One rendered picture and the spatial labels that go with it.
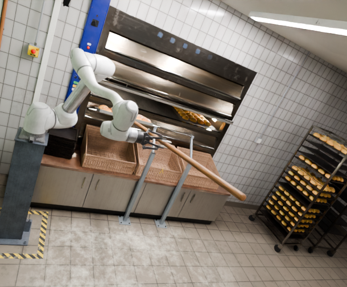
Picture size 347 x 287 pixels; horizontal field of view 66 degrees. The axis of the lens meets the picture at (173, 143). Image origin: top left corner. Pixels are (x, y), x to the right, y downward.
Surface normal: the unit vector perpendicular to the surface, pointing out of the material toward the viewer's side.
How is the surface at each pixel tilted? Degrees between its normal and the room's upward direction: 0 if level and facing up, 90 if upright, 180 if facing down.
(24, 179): 90
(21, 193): 90
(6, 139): 90
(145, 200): 90
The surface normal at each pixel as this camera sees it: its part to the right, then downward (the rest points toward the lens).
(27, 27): 0.30, 0.47
